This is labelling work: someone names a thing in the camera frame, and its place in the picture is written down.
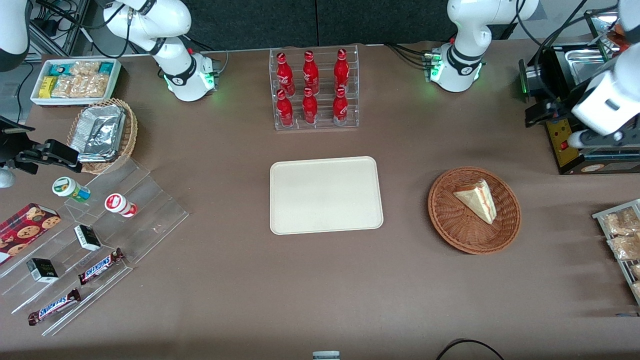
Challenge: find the black looped cable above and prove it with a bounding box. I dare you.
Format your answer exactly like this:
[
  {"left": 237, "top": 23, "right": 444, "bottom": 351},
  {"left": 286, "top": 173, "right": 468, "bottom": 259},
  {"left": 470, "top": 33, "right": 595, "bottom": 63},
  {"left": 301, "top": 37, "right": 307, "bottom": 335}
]
[{"left": 435, "top": 338, "right": 506, "bottom": 360}]

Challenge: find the triangular sandwich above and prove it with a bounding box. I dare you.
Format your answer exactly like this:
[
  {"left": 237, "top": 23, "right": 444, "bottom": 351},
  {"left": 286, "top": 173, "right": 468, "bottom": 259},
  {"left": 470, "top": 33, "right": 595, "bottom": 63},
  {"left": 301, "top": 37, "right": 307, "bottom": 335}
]
[{"left": 453, "top": 179, "right": 498, "bottom": 225}]

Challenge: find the clear acrylic bottle rack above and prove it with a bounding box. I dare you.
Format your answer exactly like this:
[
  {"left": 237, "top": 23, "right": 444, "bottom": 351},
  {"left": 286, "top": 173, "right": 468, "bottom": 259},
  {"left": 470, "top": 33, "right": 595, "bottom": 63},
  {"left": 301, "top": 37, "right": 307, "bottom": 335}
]
[{"left": 269, "top": 44, "right": 360, "bottom": 132}]

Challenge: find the small black box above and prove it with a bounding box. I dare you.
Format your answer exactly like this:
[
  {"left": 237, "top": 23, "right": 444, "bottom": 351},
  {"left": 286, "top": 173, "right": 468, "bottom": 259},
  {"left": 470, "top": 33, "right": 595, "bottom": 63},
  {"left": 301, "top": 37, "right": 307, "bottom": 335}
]
[
  {"left": 26, "top": 258, "right": 59, "bottom": 284},
  {"left": 74, "top": 224, "right": 102, "bottom": 252}
]

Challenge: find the round brown wicker basket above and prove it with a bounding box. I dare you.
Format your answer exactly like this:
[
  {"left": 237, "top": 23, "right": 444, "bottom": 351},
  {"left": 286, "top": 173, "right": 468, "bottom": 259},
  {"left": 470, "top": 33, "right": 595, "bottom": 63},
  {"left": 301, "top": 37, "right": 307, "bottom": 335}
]
[{"left": 427, "top": 166, "right": 522, "bottom": 256}]

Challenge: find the aluminium frame structure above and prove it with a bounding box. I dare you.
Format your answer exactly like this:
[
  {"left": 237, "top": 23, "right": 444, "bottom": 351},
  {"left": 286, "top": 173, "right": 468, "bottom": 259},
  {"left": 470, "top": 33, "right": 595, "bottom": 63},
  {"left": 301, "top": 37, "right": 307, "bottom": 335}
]
[{"left": 27, "top": 0, "right": 96, "bottom": 58}]

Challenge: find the tray of packaged snacks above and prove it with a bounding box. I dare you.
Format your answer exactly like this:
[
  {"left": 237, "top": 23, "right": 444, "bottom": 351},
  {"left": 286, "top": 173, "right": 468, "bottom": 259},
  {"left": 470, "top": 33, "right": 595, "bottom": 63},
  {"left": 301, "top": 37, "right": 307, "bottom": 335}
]
[{"left": 592, "top": 199, "right": 640, "bottom": 306}]

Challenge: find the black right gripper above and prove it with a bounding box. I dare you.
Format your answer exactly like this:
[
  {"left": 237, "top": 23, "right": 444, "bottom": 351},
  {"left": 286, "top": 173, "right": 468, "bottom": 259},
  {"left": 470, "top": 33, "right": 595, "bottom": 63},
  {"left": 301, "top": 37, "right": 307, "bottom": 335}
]
[{"left": 0, "top": 116, "right": 82, "bottom": 175}]

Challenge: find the clear acrylic stepped shelf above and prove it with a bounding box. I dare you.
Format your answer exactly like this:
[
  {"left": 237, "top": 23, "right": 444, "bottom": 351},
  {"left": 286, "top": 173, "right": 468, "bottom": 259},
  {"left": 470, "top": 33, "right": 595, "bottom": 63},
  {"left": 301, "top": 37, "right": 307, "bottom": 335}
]
[{"left": 0, "top": 157, "right": 190, "bottom": 337}]

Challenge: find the green-lidded white cup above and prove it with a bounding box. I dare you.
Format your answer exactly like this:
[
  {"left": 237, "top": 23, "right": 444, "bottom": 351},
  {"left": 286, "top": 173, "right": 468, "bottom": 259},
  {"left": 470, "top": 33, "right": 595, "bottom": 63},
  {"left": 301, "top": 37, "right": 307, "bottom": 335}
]
[{"left": 52, "top": 176, "right": 92, "bottom": 203}]

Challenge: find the red cookie box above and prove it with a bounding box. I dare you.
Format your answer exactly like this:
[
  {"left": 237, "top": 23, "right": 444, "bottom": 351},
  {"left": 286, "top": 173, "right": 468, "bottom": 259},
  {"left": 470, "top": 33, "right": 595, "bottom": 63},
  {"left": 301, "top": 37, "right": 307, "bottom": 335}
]
[{"left": 0, "top": 202, "right": 62, "bottom": 266}]

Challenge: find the oval tan wicker basket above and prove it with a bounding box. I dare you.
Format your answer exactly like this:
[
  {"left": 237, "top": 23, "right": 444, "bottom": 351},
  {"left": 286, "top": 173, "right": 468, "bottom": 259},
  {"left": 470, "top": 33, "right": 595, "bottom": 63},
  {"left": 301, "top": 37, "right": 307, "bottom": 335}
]
[{"left": 67, "top": 98, "right": 138, "bottom": 175}]

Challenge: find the cream plastic serving tray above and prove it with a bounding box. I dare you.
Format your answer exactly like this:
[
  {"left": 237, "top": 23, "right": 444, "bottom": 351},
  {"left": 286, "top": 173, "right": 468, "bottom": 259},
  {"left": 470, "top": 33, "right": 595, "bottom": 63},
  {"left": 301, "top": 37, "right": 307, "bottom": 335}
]
[{"left": 269, "top": 156, "right": 384, "bottom": 236}]

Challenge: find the white rectangular snack container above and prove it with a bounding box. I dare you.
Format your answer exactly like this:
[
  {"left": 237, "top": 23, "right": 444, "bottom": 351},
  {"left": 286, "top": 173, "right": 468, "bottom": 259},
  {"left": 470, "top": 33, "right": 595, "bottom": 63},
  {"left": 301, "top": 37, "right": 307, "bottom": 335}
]
[{"left": 30, "top": 57, "right": 122, "bottom": 107}]

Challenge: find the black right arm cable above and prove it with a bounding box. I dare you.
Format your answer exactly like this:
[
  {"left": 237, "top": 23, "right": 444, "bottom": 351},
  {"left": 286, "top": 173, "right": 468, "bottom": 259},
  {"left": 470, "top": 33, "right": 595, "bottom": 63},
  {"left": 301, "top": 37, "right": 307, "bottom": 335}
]
[{"left": 35, "top": 0, "right": 132, "bottom": 59}]

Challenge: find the black countertop food warmer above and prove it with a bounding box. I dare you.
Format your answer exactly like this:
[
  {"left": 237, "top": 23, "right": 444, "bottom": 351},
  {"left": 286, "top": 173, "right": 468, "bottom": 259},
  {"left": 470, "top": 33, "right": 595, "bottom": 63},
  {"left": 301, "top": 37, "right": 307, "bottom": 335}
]
[{"left": 518, "top": 9, "right": 640, "bottom": 176}]

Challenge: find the red-lidded white cup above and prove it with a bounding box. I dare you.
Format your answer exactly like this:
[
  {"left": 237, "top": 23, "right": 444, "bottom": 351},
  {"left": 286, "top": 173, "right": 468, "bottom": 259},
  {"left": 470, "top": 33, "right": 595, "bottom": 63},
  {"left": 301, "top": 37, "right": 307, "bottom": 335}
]
[{"left": 104, "top": 193, "right": 138, "bottom": 218}]

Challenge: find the dark fabric partition panel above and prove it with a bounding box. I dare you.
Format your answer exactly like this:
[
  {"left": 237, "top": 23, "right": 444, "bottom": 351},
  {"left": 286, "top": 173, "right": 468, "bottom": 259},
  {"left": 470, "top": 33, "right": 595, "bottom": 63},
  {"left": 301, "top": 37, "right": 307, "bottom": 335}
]
[
  {"left": 316, "top": 0, "right": 453, "bottom": 47},
  {"left": 180, "top": 0, "right": 317, "bottom": 51}
]

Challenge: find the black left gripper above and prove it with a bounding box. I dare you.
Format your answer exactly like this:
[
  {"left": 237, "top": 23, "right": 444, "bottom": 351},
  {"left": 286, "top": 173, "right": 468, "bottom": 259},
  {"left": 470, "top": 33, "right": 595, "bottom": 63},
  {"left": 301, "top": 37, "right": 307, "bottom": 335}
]
[{"left": 525, "top": 99, "right": 577, "bottom": 132}]

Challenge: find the clear bag of crackers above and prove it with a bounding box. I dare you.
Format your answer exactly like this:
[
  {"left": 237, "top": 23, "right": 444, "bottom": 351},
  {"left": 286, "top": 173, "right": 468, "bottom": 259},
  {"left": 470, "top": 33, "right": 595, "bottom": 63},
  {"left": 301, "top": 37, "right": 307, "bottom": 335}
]
[
  {"left": 69, "top": 60, "right": 101, "bottom": 77},
  {"left": 81, "top": 73, "right": 111, "bottom": 99},
  {"left": 51, "top": 75, "right": 85, "bottom": 99}
]

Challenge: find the black base cable bundle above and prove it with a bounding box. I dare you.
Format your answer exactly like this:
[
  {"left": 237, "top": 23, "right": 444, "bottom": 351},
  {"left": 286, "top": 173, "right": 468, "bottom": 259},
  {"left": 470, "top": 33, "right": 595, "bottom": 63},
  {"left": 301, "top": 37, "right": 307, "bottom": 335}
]
[{"left": 384, "top": 42, "right": 432, "bottom": 69}]

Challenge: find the brown Snickers bar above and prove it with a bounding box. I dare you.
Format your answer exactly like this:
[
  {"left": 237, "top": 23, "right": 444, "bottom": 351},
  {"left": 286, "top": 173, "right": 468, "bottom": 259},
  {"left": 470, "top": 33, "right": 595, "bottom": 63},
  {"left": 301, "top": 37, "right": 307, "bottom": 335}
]
[
  {"left": 78, "top": 248, "right": 126, "bottom": 286},
  {"left": 27, "top": 288, "right": 82, "bottom": 326}
]

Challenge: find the red cola bottle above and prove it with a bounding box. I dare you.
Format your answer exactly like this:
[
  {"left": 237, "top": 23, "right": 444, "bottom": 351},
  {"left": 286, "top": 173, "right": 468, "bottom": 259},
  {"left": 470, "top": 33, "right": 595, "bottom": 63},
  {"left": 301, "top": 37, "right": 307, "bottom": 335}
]
[
  {"left": 302, "top": 87, "right": 319, "bottom": 125},
  {"left": 276, "top": 52, "right": 296, "bottom": 97},
  {"left": 334, "top": 48, "right": 350, "bottom": 93},
  {"left": 276, "top": 89, "right": 295, "bottom": 127},
  {"left": 332, "top": 86, "right": 349, "bottom": 126},
  {"left": 303, "top": 50, "right": 320, "bottom": 96}
]

